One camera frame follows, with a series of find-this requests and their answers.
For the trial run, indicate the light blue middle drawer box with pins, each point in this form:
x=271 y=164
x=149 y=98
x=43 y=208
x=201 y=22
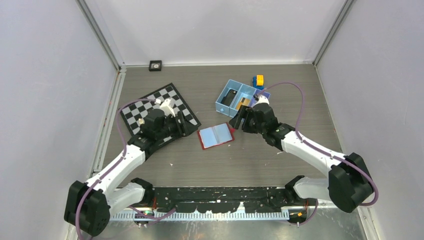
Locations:
x=243 y=92

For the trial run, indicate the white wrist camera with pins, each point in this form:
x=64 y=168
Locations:
x=261 y=99
x=167 y=106

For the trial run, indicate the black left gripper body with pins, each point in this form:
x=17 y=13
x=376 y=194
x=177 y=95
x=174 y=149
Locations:
x=171 y=128

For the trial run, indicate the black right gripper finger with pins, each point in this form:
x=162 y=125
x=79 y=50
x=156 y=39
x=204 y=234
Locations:
x=248 y=120
x=237 y=119

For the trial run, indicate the black white chessboard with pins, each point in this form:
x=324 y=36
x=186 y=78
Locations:
x=139 y=110

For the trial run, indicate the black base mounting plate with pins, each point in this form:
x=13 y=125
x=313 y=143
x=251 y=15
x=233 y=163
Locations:
x=219 y=199

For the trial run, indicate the red leather card holder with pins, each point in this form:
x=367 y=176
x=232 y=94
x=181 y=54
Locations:
x=215 y=135

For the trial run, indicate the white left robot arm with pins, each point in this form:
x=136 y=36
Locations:
x=91 y=204

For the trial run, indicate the light blue left drawer box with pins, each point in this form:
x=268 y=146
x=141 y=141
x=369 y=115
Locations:
x=218 y=106

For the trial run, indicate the orange card in drawer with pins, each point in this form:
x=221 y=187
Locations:
x=242 y=102

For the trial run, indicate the blue orange toy block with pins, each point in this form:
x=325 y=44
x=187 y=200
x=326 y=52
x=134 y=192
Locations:
x=258 y=81

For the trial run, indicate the light blue drawer box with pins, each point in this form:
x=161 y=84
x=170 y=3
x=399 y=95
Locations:
x=243 y=92
x=218 y=106

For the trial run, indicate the black card in drawer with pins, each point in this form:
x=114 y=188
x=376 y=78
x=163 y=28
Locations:
x=229 y=97

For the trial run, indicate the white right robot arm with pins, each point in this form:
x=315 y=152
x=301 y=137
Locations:
x=347 y=182

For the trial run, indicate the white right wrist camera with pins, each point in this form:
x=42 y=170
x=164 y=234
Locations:
x=261 y=99

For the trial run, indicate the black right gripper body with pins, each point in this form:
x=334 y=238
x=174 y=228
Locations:
x=255 y=127

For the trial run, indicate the purple drawer box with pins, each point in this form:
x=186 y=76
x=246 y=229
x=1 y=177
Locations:
x=256 y=95

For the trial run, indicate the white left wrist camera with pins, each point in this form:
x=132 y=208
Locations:
x=167 y=106

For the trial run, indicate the black square wall socket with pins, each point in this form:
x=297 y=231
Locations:
x=155 y=66

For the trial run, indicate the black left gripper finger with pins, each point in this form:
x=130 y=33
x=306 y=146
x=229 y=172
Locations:
x=191 y=128
x=181 y=124

